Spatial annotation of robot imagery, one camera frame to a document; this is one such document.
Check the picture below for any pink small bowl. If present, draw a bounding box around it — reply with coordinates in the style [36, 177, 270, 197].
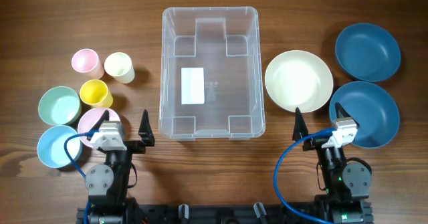
[77, 108, 120, 134]

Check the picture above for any clear plastic storage container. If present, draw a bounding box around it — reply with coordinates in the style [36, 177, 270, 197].
[158, 7, 265, 141]

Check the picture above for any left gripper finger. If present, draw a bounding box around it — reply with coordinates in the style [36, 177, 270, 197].
[138, 109, 154, 141]
[90, 110, 110, 131]

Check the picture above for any cream tall cup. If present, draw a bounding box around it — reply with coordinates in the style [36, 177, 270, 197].
[104, 52, 135, 84]

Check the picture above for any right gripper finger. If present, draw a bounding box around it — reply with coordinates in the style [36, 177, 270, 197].
[334, 102, 360, 128]
[292, 107, 308, 141]

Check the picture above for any left blue cable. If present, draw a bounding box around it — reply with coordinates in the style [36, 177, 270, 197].
[64, 129, 100, 224]

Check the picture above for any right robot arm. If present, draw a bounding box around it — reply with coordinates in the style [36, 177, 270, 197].
[292, 102, 374, 223]

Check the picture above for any cream white bowl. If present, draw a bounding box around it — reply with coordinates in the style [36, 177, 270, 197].
[265, 50, 334, 113]

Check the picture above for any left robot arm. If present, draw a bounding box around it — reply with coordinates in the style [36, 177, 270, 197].
[83, 110, 155, 224]

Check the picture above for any right blue cable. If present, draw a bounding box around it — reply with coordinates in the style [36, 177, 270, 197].
[273, 127, 336, 224]

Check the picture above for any white label in container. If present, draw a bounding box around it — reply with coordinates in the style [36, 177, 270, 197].
[181, 68, 205, 105]

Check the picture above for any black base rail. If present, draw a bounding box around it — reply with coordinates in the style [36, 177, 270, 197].
[76, 203, 374, 224]

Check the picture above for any yellow tall cup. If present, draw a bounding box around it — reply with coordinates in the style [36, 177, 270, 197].
[80, 80, 113, 108]

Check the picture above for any pink tall cup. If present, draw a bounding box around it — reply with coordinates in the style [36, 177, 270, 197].
[72, 49, 104, 79]

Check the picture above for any blue cable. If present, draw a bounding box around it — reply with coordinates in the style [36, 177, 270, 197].
[64, 129, 100, 224]
[273, 127, 336, 224]

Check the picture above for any light blue small bowl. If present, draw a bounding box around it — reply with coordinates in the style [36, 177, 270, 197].
[37, 125, 77, 169]

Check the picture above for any mint green small bowl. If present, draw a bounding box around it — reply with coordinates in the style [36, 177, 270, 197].
[38, 86, 82, 126]

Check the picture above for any dark blue bowl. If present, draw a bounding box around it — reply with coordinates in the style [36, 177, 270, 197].
[329, 81, 401, 148]
[335, 23, 402, 82]

